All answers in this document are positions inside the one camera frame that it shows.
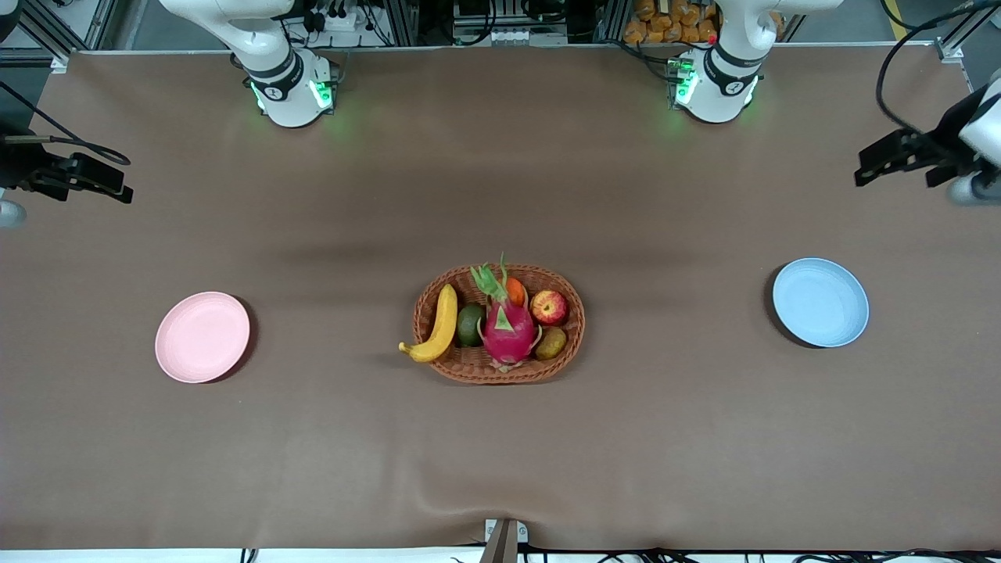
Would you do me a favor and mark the yellow banana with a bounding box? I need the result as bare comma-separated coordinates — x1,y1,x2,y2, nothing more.
398,283,459,364

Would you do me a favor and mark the white power strip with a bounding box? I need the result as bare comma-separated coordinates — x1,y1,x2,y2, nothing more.
293,6,384,36

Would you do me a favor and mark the pink round plate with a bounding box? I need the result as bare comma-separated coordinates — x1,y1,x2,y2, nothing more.
154,292,251,385

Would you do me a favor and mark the metal table edge bracket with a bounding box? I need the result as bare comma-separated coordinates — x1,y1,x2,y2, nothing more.
483,518,529,563

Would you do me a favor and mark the oval woven wicker basket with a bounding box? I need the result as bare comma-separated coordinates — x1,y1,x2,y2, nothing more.
412,264,586,385

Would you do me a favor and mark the aluminium frame profile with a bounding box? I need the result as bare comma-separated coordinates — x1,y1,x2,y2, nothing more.
935,0,1001,63
12,0,118,65

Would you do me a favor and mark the red yellow apple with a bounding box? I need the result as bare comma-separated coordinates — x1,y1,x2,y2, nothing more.
529,290,569,327

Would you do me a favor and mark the large table cover cloth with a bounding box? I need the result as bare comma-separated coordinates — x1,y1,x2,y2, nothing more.
0,43,1001,552

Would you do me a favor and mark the dark green avocado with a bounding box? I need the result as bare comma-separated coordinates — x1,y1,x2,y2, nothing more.
455,303,487,348

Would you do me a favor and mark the light blue round plate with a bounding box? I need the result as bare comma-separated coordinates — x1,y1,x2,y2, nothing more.
772,257,870,348

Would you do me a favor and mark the brown kiwi fruit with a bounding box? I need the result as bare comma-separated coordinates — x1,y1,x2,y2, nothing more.
534,327,568,361

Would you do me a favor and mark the orange snack packet pile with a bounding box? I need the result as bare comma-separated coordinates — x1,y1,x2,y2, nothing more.
623,0,719,45

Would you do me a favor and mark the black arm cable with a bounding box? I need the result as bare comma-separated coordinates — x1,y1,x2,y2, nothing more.
0,81,131,167
875,0,1001,135

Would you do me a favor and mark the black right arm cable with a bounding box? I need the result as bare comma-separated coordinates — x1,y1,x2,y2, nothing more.
0,81,131,167

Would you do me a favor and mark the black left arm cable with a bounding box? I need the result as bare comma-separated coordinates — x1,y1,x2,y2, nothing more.
875,0,1001,135

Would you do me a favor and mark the pink dragon fruit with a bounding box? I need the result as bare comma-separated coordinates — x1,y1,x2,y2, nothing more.
469,252,544,372

